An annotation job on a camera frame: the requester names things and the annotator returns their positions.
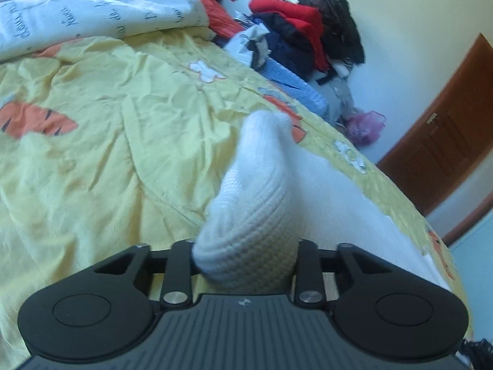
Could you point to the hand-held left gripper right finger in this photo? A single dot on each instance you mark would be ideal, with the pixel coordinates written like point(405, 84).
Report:
point(308, 271)

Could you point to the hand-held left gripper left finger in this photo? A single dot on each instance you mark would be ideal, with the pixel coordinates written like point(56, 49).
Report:
point(177, 271)

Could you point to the white knitted towel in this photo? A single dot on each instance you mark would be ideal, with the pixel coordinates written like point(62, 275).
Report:
point(250, 219)

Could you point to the yellow carrot-print bedspread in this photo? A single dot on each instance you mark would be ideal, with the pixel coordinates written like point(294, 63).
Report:
point(96, 142)

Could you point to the pink plastic bag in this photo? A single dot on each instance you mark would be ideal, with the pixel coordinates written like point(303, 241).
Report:
point(364, 127)

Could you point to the light blue knit garment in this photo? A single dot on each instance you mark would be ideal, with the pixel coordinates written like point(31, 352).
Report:
point(292, 84)

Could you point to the brown wooden door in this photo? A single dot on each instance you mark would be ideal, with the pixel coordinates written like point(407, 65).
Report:
point(454, 142)

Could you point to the navy jacket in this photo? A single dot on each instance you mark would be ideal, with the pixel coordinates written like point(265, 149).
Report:
point(287, 46)

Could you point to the white and grey cloth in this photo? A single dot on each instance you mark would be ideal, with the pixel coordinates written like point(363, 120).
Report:
point(254, 42)

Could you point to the red jacket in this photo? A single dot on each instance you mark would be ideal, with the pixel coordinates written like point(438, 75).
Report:
point(296, 17)

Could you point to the orange plastic bag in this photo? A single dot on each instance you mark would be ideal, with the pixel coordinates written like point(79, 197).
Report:
point(215, 4)

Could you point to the white printed quilt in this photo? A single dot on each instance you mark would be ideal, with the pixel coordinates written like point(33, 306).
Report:
point(77, 7)

